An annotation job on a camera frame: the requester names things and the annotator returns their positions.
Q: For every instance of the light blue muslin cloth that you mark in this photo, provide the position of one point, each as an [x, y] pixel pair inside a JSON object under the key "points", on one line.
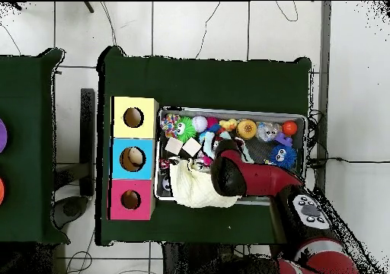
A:
{"points": [[208, 146]]}

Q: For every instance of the cream muslin cloth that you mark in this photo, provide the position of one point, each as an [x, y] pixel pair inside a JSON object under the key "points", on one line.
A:
{"points": [[195, 188]]}

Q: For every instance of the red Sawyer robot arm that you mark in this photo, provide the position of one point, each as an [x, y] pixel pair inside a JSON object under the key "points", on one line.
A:
{"points": [[262, 176]]}

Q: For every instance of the wooden box with three holes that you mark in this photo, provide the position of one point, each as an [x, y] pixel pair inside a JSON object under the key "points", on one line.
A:
{"points": [[143, 128]]}

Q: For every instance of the shallow metal mesh bin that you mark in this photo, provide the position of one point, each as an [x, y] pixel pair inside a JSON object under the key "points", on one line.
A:
{"points": [[274, 115]]}

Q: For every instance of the green fuzzy googly-eyed toy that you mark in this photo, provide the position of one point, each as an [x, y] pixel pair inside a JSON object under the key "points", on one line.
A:
{"points": [[186, 129]]}

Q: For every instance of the white toy baseball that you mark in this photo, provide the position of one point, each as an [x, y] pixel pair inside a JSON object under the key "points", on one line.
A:
{"points": [[199, 124]]}

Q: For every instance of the toy hamburger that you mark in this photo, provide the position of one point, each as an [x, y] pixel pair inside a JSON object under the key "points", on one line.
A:
{"points": [[246, 129]]}

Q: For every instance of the clear glitter ball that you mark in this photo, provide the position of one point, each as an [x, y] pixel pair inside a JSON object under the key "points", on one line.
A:
{"points": [[268, 131]]}

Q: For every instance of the blue fuzzy googly-eyed toy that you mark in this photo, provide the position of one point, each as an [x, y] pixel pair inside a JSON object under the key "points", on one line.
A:
{"points": [[283, 156]]}

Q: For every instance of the plain orange ball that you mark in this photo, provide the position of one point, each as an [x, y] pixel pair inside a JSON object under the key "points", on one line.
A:
{"points": [[290, 128]]}

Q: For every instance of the black upright panel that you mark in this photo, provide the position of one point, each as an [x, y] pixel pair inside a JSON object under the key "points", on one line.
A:
{"points": [[87, 134]]}

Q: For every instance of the grey round base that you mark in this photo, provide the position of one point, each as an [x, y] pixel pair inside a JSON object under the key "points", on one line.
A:
{"points": [[71, 210]]}

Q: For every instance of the purple round object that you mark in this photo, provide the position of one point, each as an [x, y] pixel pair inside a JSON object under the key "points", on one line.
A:
{"points": [[2, 135]]}

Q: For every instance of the orange round object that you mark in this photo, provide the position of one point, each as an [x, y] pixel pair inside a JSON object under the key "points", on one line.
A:
{"points": [[1, 190]]}

